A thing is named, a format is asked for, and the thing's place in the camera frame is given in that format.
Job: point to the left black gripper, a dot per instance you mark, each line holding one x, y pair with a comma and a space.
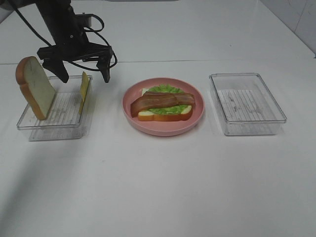
71, 41

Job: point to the short bacon strip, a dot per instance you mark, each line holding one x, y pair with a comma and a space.
183, 98

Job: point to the green lettuce leaf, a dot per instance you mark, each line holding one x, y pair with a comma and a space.
174, 110

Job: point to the clear plastic container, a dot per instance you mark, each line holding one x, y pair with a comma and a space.
68, 118
244, 105

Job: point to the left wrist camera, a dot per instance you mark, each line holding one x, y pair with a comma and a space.
84, 19

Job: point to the yellow cheese slice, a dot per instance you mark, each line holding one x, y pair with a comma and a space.
83, 89

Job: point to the bread slice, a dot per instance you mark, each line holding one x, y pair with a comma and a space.
146, 115
35, 86

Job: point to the long bacon strip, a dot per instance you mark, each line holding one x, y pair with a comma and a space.
146, 102

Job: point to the left clear plastic container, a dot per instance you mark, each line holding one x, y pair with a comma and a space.
68, 118

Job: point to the pink round plate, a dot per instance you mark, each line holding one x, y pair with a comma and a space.
163, 128

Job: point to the right clear plastic container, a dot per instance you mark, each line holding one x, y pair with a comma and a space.
244, 105

